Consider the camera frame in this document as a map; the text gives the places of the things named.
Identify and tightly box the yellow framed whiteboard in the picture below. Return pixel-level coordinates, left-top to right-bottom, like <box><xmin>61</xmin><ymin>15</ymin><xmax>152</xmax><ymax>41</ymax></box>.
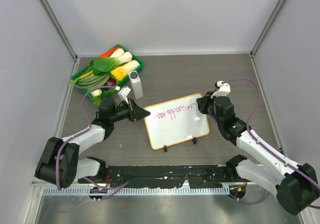
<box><xmin>144</xmin><ymin>93</ymin><xmax>210</xmax><ymax>150</ymax></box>

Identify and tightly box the yellow napa cabbage toy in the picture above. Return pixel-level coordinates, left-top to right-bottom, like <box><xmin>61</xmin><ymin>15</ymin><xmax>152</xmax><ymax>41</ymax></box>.
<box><xmin>110</xmin><ymin>60</ymin><xmax>140</xmax><ymax>81</ymax></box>

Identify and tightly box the white bok choy toy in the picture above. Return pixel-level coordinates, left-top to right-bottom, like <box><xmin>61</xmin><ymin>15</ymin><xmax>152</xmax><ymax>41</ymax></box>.
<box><xmin>117</xmin><ymin>51</ymin><xmax>133</xmax><ymax>66</ymax></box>

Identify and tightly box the orange toy carrot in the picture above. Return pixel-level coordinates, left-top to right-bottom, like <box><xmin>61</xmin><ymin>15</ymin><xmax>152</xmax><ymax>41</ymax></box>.
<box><xmin>97</xmin><ymin>46</ymin><xmax>120</xmax><ymax>59</ymax></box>

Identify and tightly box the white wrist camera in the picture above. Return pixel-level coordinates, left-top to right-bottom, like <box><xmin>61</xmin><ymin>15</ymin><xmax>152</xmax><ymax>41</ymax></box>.
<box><xmin>115</xmin><ymin>86</ymin><xmax>131</xmax><ymax>104</ymax></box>
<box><xmin>210</xmin><ymin>80</ymin><xmax>231</xmax><ymax>99</ymax></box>

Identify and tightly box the black wire whiteboard stand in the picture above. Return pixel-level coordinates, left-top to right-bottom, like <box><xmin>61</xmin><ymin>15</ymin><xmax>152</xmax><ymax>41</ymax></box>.
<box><xmin>163</xmin><ymin>137</ymin><xmax>198</xmax><ymax>153</ymax></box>

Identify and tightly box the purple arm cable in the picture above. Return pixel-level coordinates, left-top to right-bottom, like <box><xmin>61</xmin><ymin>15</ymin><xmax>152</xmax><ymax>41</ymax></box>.
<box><xmin>224</xmin><ymin>77</ymin><xmax>320</xmax><ymax>209</ymax></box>
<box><xmin>56</xmin><ymin>85</ymin><xmax>130</xmax><ymax>201</ymax></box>

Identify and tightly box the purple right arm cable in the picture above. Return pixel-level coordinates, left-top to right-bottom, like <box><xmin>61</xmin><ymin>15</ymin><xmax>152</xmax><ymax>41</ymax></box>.
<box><xmin>224</xmin><ymin>77</ymin><xmax>320</xmax><ymax>209</ymax></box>

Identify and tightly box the purple toy onion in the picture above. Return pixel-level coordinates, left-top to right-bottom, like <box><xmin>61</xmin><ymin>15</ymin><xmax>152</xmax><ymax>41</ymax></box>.
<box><xmin>104</xmin><ymin>78</ymin><xmax>117</xmax><ymax>87</ymax></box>

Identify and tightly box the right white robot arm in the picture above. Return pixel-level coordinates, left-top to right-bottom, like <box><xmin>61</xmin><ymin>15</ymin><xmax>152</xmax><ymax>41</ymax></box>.
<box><xmin>196</xmin><ymin>91</ymin><xmax>320</xmax><ymax>216</ymax></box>

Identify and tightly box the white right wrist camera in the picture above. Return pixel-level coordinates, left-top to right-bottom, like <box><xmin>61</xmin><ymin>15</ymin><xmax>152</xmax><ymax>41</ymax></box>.
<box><xmin>210</xmin><ymin>80</ymin><xmax>231</xmax><ymax>99</ymax></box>

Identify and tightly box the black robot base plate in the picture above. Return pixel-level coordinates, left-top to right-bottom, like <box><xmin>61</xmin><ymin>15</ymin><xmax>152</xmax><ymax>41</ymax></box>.
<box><xmin>89</xmin><ymin>165</ymin><xmax>246</xmax><ymax>189</ymax></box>

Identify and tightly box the green onion toy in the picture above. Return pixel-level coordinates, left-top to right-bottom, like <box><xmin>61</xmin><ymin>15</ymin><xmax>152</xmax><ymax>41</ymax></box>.
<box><xmin>69</xmin><ymin>71</ymin><xmax>111</xmax><ymax>92</ymax></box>

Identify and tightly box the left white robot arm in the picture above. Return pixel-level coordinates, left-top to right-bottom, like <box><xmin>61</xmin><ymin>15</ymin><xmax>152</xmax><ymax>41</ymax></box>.
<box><xmin>35</xmin><ymin>97</ymin><xmax>151</xmax><ymax>190</ymax></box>

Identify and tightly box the white pen holder box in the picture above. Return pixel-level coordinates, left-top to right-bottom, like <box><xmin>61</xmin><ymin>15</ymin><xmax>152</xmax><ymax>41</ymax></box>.
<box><xmin>128</xmin><ymin>71</ymin><xmax>144</xmax><ymax>100</ymax></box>

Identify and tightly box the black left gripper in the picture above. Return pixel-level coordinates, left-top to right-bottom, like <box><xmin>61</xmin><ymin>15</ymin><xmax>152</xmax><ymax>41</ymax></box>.
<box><xmin>110</xmin><ymin>98</ymin><xmax>150</xmax><ymax>123</ymax></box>

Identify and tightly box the green bok choy toy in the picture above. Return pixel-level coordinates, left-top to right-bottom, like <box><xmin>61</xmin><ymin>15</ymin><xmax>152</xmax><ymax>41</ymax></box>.
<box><xmin>86</xmin><ymin>47</ymin><xmax>125</xmax><ymax>76</ymax></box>

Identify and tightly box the green plastic vegetable tray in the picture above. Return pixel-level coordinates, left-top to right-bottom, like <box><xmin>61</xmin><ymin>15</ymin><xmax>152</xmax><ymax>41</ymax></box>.
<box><xmin>69</xmin><ymin>44</ymin><xmax>144</xmax><ymax>102</ymax></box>

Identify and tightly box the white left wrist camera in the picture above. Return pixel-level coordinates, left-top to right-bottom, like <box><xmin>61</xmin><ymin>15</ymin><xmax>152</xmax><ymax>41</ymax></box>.
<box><xmin>115</xmin><ymin>86</ymin><xmax>131</xmax><ymax>104</ymax></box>

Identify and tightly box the grey slotted cable duct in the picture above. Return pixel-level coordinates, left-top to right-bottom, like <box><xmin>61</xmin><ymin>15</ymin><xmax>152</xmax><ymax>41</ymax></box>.
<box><xmin>42</xmin><ymin>185</ymin><xmax>230</xmax><ymax>196</ymax></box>

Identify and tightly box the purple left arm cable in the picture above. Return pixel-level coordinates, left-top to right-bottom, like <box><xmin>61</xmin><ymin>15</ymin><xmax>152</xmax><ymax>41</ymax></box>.
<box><xmin>56</xmin><ymin>85</ymin><xmax>130</xmax><ymax>201</ymax></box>

